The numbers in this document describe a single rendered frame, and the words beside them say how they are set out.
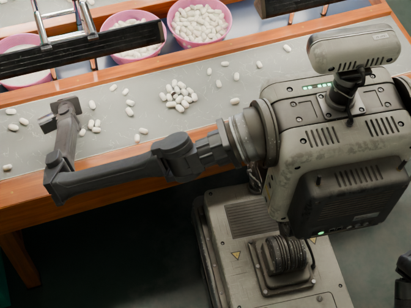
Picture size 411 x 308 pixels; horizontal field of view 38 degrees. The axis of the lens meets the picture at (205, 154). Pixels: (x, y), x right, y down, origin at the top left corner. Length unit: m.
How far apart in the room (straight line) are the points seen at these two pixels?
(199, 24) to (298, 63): 0.45
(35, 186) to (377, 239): 1.61
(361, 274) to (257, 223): 0.71
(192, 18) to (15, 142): 0.88
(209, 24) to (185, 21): 0.10
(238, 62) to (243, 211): 0.59
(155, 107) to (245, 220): 0.55
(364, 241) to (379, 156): 1.51
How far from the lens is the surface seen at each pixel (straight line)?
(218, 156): 1.39
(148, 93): 2.29
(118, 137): 2.18
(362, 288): 2.82
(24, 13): 2.63
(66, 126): 1.92
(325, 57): 1.25
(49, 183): 1.58
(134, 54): 2.42
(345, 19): 2.60
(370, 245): 2.91
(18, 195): 2.09
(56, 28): 2.53
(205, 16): 2.55
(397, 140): 1.41
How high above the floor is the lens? 2.56
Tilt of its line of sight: 58 degrees down
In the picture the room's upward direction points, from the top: 4 degrees clockwise
